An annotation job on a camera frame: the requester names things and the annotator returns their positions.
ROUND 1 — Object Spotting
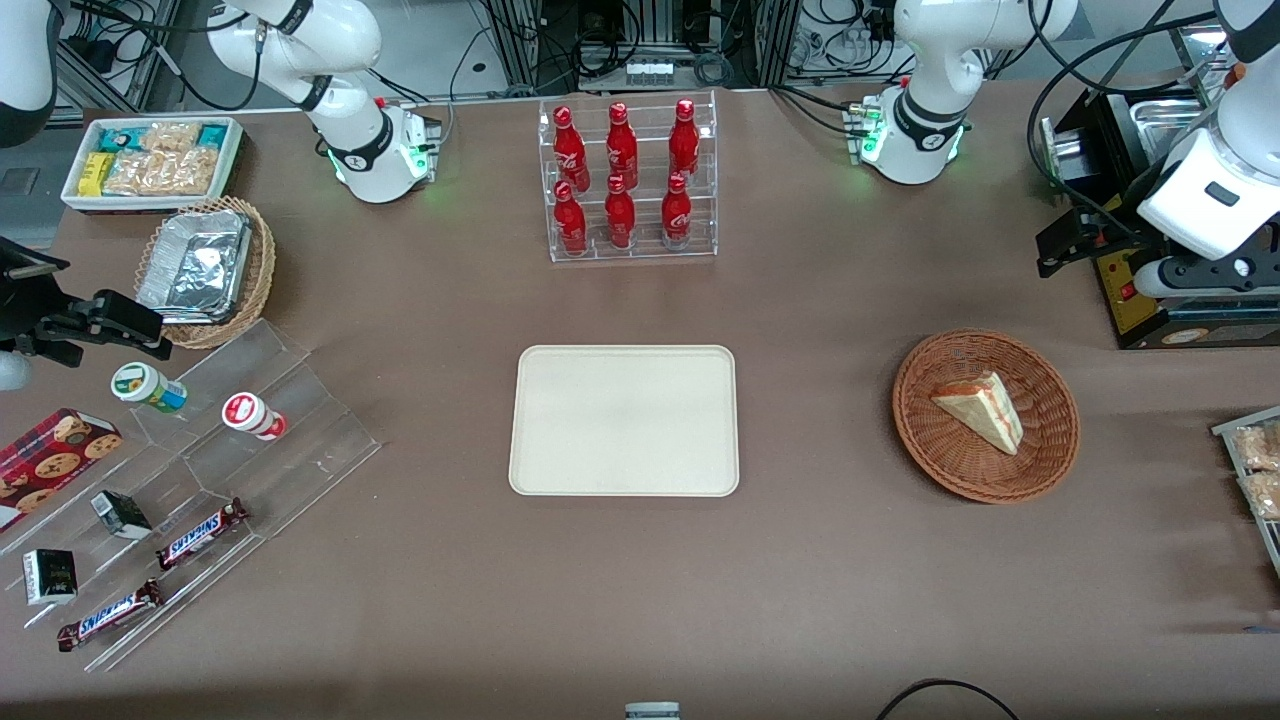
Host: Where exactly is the snickers chocolate bar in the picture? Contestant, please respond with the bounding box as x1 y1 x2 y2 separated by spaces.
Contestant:
56 579 165 653
156 498 250 572

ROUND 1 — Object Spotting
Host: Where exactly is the black floor cable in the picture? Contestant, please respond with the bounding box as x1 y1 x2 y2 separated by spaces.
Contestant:
877 679 1022 720

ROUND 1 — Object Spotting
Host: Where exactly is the cream plastic tray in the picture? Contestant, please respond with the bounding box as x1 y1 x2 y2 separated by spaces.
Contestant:
508 345 741 498

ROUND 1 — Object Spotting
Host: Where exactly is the large clear cracker bag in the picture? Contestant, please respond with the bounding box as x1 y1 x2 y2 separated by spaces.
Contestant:
104 149 218 197

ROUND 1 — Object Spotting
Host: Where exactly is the brown wicker basket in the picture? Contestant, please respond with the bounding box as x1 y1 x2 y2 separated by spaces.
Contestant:
892 329 1082 504

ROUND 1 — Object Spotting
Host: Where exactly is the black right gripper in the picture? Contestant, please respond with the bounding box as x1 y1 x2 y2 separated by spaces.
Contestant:
0 235 174 367

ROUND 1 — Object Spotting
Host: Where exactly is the fried snack bag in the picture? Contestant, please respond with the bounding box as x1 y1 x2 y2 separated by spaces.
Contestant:
1240 472 1280 522
1232 424 1280 472

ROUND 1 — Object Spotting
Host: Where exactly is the red cookie box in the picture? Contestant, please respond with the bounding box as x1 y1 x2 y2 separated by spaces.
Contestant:
0 407 124 533

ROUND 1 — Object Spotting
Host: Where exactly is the clear acrylic stepped shelf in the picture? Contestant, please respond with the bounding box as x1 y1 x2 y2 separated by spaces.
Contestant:
0 318 384 674

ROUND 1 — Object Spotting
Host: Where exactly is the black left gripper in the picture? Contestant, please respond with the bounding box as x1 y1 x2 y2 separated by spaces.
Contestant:
1037 195 1163 281

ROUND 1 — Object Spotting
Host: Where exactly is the small black box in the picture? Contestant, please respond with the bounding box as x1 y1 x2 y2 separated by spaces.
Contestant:
90 490 154 542
22 548 79 607

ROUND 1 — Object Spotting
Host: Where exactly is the black hot food warmer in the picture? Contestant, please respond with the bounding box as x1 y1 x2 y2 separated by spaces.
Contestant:
1038 20 1280 351

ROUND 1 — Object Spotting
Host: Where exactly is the clear acrylic bottle rack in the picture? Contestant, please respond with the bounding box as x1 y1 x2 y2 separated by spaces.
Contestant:
538 90 719 264

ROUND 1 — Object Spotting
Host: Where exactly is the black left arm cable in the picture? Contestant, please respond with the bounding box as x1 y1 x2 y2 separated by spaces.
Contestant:
1027 8 1237 237

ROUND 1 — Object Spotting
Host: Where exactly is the white rectangular snack bin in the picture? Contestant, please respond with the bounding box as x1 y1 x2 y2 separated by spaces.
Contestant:
61 116 245 215

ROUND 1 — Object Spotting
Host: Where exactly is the light wicker basket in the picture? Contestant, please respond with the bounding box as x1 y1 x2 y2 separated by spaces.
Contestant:
134 196 277 350

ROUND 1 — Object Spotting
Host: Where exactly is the red label yogurt cup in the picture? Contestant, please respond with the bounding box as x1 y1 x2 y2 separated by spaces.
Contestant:
221 392 289 442

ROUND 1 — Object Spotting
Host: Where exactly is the red cola bottle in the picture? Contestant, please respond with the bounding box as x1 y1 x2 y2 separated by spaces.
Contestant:
552 107 590 193
604 176 638 251
606 102 639 189
553 181 589 257
669 99 700 183
660 173 694 250

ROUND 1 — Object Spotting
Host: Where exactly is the aluminium foil container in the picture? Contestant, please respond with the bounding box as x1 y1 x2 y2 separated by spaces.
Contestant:
137 209 252 324

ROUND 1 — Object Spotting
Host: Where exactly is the steel warmer pan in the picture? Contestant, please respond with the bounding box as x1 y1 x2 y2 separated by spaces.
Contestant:
1128 92 1219 156

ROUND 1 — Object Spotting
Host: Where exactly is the grey metal snack tray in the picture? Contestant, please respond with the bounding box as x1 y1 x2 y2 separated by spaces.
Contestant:
1211 404 1280 581

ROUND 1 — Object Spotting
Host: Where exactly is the triangular sandwich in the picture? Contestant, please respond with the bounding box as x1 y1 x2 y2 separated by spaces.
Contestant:
930 371 1025 457

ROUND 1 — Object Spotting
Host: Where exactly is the small clear cracker bag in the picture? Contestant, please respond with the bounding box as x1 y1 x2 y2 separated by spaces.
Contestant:
140 121 202 154

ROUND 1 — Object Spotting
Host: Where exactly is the green label yogurt cup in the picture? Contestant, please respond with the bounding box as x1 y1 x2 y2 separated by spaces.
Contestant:
110 362 189 415

